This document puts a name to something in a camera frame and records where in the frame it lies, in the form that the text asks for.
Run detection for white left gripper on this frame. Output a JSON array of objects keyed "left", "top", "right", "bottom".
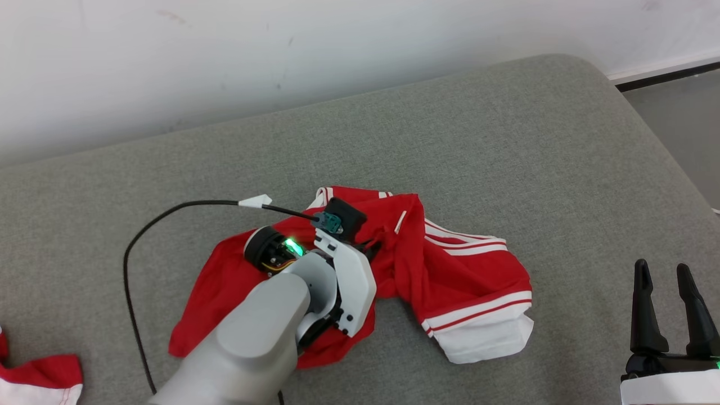
[{"left": 312, "top": 228, "right": 384, "bottom": 339}]

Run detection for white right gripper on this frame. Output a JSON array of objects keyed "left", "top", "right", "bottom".
[{"left": 620, "top": 259, "right": 720, "bottom": 405}]

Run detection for red Bulls 23 jersey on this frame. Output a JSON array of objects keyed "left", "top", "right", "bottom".
[{"left": 169, "top": 186, "right": 534, "bottom": 370}]

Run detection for red shorts with white stripes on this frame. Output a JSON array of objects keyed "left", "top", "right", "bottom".
[{"left": 0, "top": 326, "right": 84, "bottom": 405}]

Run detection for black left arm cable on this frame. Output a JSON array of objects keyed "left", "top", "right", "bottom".
[{"left": 124, "top": 200, "right": 321, "bottom": 405}]

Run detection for white wall baseboard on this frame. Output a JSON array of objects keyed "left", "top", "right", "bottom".
[{"left": 606, "top": 52, "right": 720, "bottom": 86}]

